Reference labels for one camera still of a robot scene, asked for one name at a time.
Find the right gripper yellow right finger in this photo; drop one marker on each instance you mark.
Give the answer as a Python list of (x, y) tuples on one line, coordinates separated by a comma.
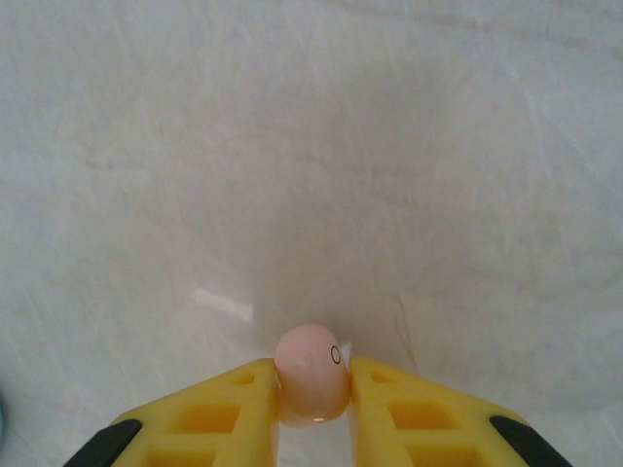
[(375, 394)]

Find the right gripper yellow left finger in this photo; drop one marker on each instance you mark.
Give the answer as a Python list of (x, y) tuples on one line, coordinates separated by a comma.
[(253, 389)]

